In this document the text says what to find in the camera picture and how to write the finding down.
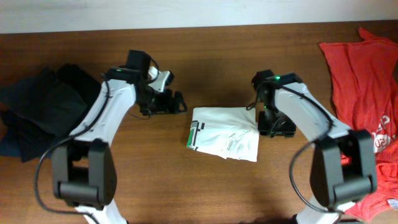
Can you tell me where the white t-shirt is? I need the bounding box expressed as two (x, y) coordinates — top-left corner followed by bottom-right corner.
(187, 107), (259, 162)

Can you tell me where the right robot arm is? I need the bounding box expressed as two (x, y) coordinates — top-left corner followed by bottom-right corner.
(248, 70), (377, 224)

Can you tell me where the red t-shirt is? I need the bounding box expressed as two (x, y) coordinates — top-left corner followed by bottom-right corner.
(319, 27), (397, 222)

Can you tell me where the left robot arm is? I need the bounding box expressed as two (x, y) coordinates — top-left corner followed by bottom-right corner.
(51, 50), (187, 223)

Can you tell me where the navy blue folded garment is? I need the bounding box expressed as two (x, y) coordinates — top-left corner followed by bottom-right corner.
(1, 130), (21, 157)

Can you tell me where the dark grey folded garment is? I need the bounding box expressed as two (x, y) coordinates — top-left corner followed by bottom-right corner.
(1, 68), (87, 136)

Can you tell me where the black folded garment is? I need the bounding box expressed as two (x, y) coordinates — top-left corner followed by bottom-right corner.
(1, 64), (101, 162)

